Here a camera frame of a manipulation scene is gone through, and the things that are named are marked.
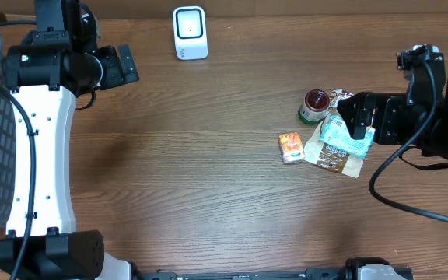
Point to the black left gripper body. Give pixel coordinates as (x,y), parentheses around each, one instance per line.
(113,71)

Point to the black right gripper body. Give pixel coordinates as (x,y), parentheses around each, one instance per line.
(395,130)

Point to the green wet wipes pack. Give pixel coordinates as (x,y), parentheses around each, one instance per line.
(335,133)

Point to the beige paper pouch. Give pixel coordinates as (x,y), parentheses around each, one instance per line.
(327,156)

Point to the orange tissue pack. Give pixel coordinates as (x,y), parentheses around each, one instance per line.
(291,147)

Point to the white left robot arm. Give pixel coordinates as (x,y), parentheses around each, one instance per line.
(43,83)

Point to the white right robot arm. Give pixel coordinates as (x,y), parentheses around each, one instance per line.
(431,139)

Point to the white barcode scanner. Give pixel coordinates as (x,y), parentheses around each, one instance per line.
(190,34)

